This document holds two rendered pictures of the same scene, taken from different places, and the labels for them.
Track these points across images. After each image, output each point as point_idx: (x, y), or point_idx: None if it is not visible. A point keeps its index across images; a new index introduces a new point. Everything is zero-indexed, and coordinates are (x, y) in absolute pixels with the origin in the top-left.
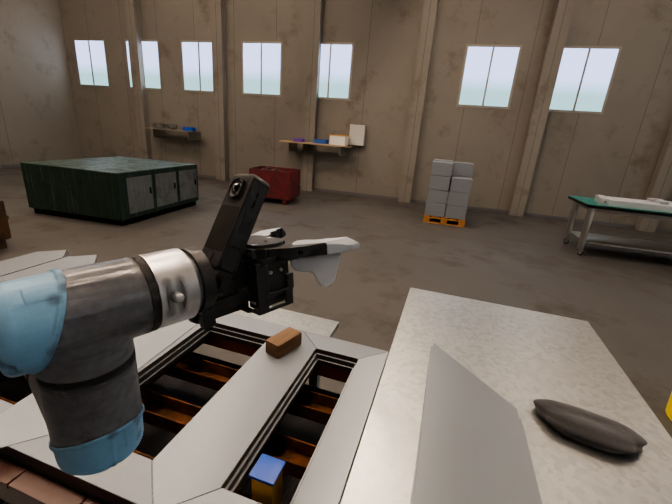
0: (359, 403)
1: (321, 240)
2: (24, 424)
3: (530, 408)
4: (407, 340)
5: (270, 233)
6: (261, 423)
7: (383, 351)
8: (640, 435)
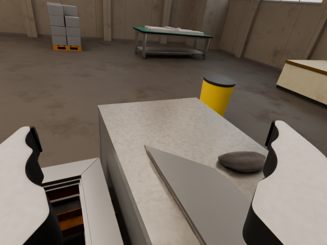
0: (104, 211)
1: (302, 168)
2: None
3: (218, 164)
4: (126, 150)
5: (38, 186)
6: None
7: (95, 159)
8: (261, 153)
